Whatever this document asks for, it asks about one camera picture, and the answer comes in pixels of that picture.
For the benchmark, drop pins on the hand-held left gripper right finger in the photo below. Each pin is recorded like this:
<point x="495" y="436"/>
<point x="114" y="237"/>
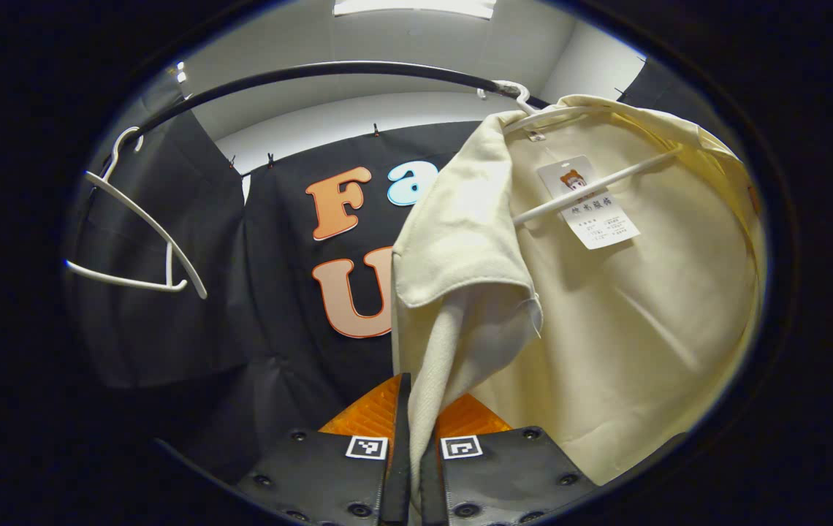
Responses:
<point x="511" y="475"/>

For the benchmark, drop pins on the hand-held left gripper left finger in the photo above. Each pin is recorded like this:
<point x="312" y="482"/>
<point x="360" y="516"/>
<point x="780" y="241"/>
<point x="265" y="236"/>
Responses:
<point x="402" y="438"/>

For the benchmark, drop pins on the cream button shirt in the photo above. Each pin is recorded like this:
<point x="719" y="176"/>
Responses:
<point x="643" y="314"/>

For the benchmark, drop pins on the white plastic hanger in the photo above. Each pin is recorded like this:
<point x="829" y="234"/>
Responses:
<point x="592" y="187"/>
<point x="146" y="217"/>

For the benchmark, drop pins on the black clothes rack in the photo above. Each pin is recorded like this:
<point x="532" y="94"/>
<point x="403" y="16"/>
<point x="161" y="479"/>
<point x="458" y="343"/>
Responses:
<point x="314" y="69"/>

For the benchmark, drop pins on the black backdrop cloth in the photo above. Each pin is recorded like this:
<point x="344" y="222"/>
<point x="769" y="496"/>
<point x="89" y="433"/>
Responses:
<point x="168" y="314"/>

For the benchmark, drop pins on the ceiling light panel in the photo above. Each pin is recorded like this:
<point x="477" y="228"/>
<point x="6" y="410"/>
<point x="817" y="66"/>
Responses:
<point x="416" y="6"/>

